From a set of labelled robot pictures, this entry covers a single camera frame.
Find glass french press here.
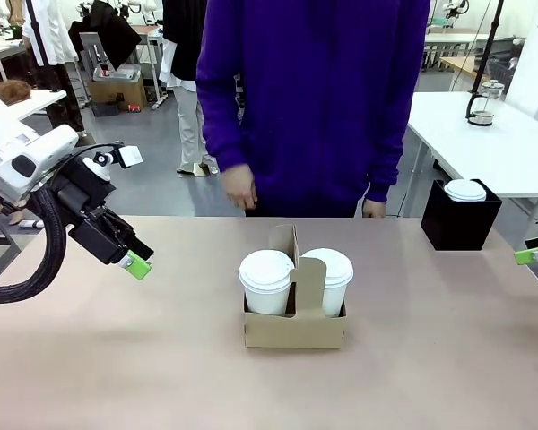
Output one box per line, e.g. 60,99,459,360
465,79,506,127

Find purple hoodie torso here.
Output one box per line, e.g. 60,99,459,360
195,0,431,211

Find brown cardboard box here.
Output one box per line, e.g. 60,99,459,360
88,73,148,109

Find person's left hand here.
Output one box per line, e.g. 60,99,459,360
361,199,387,219

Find grey plastic tray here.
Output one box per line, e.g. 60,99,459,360
91,62,143,84

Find black square lid box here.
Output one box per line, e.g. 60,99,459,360
420,177,503,252

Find black wire basket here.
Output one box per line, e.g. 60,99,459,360
488,57,524,93

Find person's right forearm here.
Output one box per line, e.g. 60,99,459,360
196,89,252,174

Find black trousers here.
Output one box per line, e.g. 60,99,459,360
245,196,360,219

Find long white workbench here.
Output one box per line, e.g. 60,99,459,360
423,29,528,73

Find small white table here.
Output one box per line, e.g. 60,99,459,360
0,87,68,135

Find black stand pole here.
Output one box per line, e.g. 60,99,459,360
473,0,507,98

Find white plastic cup lid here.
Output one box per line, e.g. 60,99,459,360
443,178,488,203
238,249,296,290
300,247,355,288

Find white lab coat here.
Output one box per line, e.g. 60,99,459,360
21,0,80,68

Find brown furry wig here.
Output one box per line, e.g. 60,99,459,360
0,79,32,105

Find background person in black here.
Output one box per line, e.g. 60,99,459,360
159,0,221,176

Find black hanging garment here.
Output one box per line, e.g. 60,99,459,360
67,0,143,72

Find small grey bin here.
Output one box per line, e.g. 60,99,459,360
91,102,122,118

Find white paper cup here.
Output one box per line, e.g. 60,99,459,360
320,281,347,319
243,281,293,316

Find light wooden table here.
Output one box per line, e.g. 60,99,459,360
438,56,488,93

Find black braided cable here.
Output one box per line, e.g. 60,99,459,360
0,185,68,305

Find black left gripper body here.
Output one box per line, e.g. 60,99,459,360
48,156,138,266

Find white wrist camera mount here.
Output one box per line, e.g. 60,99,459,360
81,142,144,183

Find person's left forearm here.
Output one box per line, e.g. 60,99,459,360
365,111,407,203

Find person's right hand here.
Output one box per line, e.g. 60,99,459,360
222,164,258,211

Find white shoe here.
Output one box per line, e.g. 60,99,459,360
8,213,46,230

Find large white table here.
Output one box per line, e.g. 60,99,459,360
405,91,538,220

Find cardboard cup carrier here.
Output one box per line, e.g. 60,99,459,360
242,222,347,350

